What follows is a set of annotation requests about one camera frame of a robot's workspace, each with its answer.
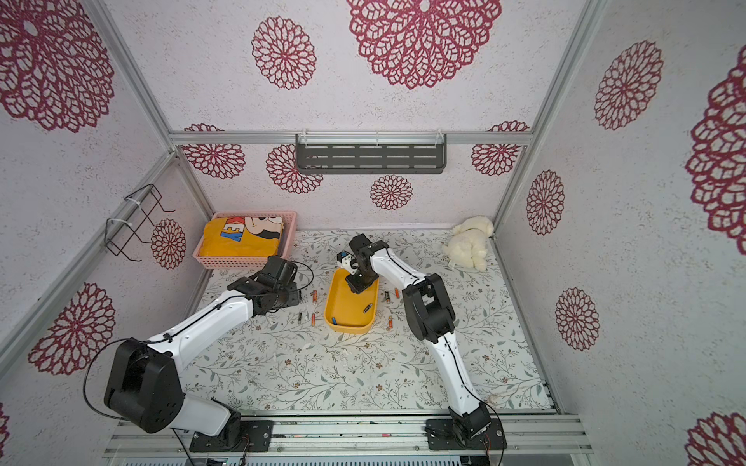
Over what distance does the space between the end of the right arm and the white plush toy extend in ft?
1.15

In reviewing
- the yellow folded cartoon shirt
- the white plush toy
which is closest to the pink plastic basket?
the yellow folded cartoon shirt

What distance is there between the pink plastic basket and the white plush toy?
615mm

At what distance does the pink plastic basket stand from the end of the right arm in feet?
1.03

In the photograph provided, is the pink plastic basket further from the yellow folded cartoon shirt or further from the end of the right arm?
the end of the right arm

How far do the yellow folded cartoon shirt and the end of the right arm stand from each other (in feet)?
1.14

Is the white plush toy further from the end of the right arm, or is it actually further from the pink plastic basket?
the pink plastic basket

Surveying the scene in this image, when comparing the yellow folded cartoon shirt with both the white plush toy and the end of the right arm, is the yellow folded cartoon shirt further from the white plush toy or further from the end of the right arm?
the white plush toy

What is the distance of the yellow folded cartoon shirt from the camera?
1.06 metres

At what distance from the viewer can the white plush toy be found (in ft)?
3.45

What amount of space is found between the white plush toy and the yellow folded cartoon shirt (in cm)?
67

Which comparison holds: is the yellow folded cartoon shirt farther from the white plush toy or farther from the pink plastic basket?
the white plush toy

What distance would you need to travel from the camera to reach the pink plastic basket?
1.05 meters

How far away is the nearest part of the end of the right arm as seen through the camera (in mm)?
784
